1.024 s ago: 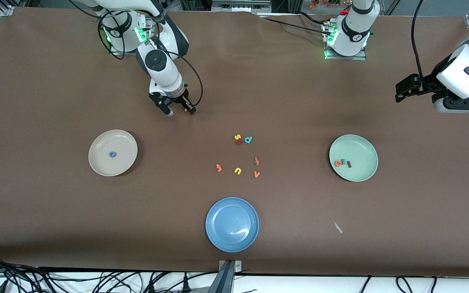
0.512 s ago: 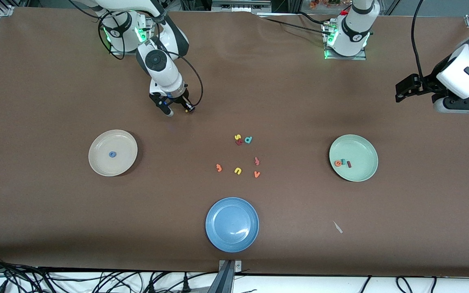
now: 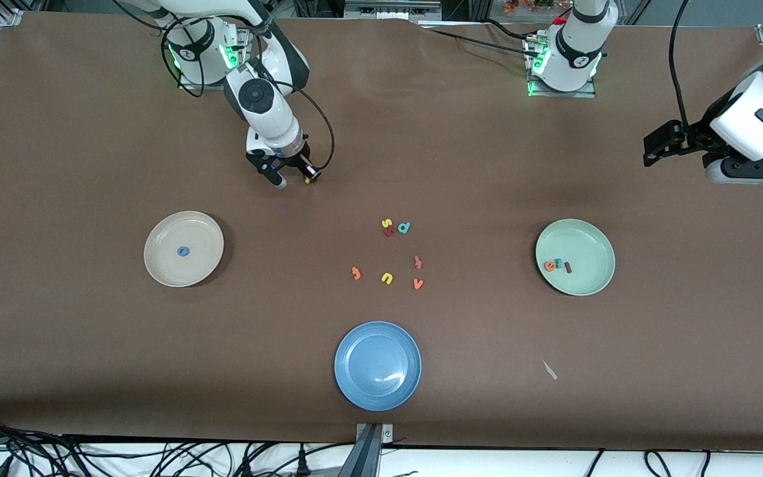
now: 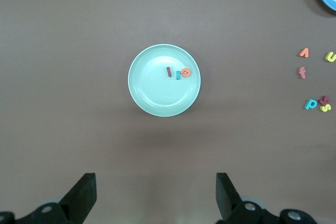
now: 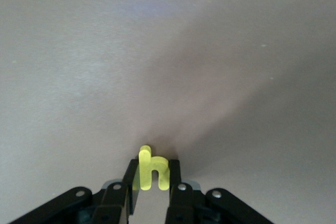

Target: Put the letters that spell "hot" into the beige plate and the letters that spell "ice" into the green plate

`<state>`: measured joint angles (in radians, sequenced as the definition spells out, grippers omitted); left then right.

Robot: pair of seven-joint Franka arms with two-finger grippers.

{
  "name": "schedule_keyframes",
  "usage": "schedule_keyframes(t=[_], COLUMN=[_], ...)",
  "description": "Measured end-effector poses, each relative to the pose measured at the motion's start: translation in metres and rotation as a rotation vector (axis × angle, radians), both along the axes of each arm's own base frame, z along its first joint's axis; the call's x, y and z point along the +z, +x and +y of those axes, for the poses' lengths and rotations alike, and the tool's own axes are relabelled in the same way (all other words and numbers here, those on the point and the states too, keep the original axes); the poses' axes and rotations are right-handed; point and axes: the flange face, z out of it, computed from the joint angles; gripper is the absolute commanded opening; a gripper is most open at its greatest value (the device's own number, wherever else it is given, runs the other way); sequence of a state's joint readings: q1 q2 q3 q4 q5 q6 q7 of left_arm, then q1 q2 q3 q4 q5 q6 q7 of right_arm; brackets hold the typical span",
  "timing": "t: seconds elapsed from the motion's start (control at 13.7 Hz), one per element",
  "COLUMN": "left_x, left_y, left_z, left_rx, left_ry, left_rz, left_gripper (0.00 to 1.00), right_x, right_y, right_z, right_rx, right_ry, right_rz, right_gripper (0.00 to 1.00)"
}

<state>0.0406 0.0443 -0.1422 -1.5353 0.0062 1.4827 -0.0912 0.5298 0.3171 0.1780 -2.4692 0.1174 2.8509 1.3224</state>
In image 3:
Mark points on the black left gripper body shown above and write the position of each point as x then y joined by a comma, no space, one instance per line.
695,138

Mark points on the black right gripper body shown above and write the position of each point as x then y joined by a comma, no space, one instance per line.
297,161

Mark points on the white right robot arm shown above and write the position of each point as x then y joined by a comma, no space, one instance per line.
275,112

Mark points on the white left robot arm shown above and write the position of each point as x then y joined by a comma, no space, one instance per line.
577,40

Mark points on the green round plate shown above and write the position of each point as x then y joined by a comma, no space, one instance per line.
583,245

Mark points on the beige round plate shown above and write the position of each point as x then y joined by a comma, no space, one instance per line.
184,232

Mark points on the grey power strip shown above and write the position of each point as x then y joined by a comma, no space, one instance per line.
388,10

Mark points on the orange flower decoration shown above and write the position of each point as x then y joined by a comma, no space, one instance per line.
527,5

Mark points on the blue round plate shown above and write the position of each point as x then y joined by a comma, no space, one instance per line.
377,366

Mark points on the white paper scrap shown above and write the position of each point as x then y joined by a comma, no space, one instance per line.
549,370

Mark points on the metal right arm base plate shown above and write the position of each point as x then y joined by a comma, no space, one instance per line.
216,86

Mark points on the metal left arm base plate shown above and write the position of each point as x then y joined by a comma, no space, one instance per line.
554,94

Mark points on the grey metal camera bracket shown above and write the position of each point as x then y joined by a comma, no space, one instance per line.
371,450

